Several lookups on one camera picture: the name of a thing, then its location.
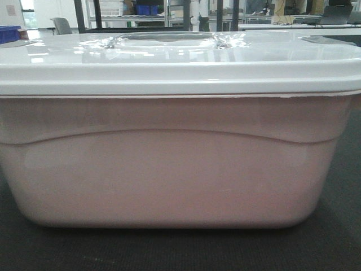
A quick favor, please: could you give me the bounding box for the white glossy bin lid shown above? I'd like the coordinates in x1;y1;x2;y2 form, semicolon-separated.
1;30;360;98

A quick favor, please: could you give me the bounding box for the white plastic storage bin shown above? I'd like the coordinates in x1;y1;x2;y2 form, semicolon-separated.
1;95;356;228

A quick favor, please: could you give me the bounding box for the grey office chair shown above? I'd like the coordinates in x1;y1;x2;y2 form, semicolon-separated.
51;18;72;35

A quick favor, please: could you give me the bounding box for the open grey laptop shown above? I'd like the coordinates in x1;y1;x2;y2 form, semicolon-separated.
316;6;353;25

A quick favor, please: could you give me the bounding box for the blue plastic crate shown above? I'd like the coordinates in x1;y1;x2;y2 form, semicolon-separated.
0;25;21;44

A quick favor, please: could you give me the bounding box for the black metal frame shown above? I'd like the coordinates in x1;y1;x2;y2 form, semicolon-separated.
74;1;240;33

